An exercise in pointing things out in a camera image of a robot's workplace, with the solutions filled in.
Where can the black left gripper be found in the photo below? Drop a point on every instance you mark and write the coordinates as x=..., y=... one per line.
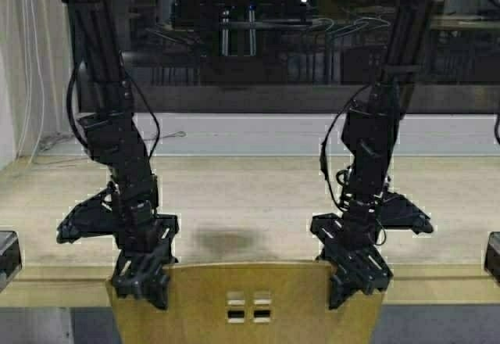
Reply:
x=142, y=234

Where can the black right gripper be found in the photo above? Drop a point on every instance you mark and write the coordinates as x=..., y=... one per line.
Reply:
x=350, y=243

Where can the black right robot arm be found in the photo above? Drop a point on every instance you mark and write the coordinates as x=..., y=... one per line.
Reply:
x=371, y=126

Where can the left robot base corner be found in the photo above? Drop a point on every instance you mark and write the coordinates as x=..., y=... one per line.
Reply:
x=11, y=258

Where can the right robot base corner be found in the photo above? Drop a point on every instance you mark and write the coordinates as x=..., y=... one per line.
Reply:
x=491, y=260

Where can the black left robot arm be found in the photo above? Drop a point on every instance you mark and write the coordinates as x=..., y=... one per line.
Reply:
x=108, y=133

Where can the long yellow counter table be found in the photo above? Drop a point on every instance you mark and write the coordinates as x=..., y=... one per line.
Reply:
x=234, y=209

